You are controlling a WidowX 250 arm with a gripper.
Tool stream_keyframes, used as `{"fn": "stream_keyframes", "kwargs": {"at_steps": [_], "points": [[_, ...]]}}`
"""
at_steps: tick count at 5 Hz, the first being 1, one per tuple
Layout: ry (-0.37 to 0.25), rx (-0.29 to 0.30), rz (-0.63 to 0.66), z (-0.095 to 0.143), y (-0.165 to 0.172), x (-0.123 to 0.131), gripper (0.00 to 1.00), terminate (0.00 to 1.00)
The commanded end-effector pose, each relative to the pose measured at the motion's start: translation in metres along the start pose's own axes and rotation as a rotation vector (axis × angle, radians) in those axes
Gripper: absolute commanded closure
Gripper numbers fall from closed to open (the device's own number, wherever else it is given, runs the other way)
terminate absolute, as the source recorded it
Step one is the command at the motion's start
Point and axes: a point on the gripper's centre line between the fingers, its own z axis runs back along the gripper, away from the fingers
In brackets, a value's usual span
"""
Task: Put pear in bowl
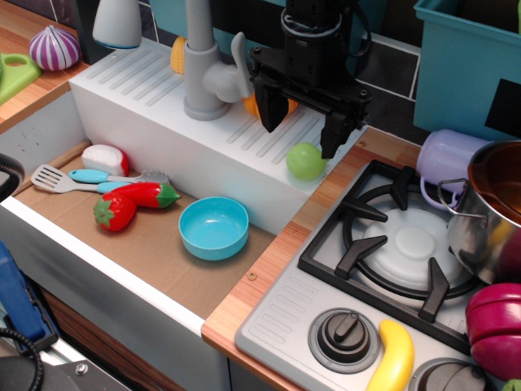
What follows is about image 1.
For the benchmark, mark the magenta toy fruit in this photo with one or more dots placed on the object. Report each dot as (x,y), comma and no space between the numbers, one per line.
(493,329)

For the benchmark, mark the grey slotted toy spatula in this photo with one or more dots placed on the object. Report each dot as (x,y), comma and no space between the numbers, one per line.
(54,180)

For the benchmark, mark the green plastic cutting board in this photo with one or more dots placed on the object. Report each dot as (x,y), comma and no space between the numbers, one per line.
(17,72)

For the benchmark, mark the light blue plastic bowl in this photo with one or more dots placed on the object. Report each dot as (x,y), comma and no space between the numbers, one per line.
(214,228)

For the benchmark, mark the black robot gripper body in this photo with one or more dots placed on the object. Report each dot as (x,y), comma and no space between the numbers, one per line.
(312,71)

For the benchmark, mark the red toy chili pepper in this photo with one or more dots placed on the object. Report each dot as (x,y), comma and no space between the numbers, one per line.
(156,195)

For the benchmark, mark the grey toy stove top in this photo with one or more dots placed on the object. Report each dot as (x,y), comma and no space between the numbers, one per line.
(276,331)

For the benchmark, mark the orange toy pumpkin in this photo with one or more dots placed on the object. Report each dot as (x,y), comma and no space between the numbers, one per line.
(251,107)

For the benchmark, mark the yellow toy banana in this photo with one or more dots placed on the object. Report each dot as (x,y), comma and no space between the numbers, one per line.
(396,367)

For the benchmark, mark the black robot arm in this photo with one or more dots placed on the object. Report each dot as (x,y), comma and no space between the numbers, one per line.
(321,18)

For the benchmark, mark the yellow toy corn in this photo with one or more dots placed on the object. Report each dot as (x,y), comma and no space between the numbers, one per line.
(177,59)

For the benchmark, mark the grey stove knob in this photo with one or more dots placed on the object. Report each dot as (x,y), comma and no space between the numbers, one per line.
(344,341)
(449,374)

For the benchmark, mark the steel cooking pot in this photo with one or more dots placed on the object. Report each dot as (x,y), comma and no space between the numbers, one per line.
(484,230)

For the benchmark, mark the red white toy radish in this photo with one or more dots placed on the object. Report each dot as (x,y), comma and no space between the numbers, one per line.
(105,158)

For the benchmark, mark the purple striped toy onion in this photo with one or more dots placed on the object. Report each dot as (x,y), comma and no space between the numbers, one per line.
(54,49)

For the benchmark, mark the white grey lamp shade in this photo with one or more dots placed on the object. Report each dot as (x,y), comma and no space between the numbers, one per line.
(117,24)

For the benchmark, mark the red toy strawberry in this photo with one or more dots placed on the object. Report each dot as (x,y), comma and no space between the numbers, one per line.
(113,212)

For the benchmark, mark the black stove burner grate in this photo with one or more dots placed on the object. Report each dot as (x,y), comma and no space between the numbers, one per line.
(385,246)

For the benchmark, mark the white toy sink unit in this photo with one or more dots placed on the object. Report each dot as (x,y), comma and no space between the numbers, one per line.
(134,101)

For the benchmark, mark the lilac plastic cup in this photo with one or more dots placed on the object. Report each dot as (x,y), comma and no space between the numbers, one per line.
(445,156)

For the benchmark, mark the blue clamp tool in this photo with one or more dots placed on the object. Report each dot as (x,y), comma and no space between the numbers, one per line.
(25,313)

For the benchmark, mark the grey toy faucet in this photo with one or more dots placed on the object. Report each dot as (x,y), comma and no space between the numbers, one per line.
(211,85)

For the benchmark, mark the small green toy piece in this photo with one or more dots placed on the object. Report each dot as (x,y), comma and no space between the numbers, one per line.
(512,385)

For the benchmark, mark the brown cardboard sheet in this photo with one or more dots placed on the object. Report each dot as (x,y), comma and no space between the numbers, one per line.
(147,257)

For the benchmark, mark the teal plastic bin right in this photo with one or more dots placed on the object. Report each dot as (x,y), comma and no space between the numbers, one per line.
(469,75)

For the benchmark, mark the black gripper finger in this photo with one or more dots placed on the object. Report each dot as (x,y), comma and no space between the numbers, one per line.
(335,133)
(272,106)

